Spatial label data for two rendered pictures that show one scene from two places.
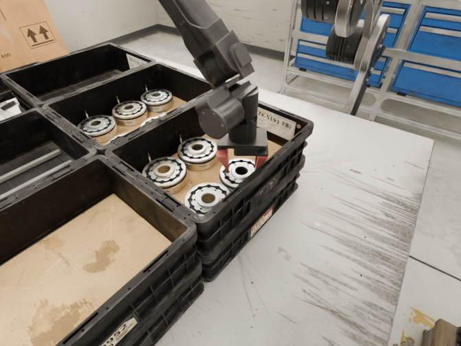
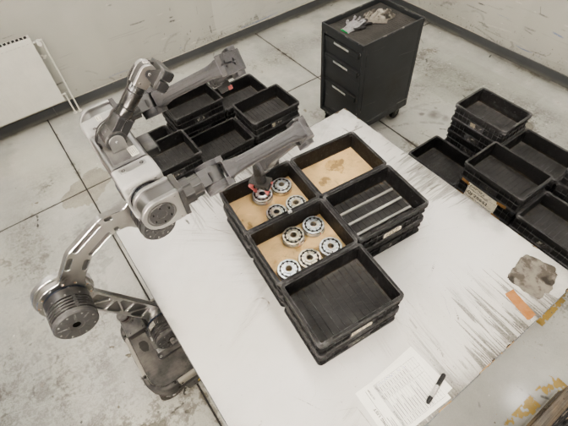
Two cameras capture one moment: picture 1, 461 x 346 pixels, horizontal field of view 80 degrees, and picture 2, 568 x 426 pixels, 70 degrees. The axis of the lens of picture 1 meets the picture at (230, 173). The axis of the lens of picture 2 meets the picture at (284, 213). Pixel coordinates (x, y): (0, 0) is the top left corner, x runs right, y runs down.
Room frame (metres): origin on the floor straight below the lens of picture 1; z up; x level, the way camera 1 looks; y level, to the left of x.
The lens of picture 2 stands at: (1.66, 0.61, 2.40)
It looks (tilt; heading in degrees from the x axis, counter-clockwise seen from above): 52 degrees down; 204
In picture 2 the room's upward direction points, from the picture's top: 5 degrees counter-clockwise
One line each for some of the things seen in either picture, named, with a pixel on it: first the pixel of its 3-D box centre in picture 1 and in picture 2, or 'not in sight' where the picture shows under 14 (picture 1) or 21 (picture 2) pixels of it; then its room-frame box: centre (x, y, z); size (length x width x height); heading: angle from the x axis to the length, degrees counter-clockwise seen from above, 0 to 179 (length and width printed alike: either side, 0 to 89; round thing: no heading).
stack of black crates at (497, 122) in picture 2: not in sight; (483, 133); (-0.91, 1.09, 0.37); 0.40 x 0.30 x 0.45; 56
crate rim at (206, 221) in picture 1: (216, 140); (269, 195); (0.51, 0.03, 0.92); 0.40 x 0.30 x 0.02; 140
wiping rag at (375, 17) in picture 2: not in sight; (379, 13); (-1.43, 0.17, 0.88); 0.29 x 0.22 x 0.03; 146
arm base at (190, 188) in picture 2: not in sight; (188, 189); (0.97, -0.01, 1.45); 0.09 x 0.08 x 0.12; 56
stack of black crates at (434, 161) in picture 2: not in sight; (440, 170); (-0.58, 0.86, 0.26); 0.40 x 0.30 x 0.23; 56
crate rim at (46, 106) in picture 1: (137, 99); (301, 239); (0.70, 0.26, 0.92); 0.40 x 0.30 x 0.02; 140
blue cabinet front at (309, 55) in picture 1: (342, 40); not in sight; (2.21, -0.86, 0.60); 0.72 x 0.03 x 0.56; 56
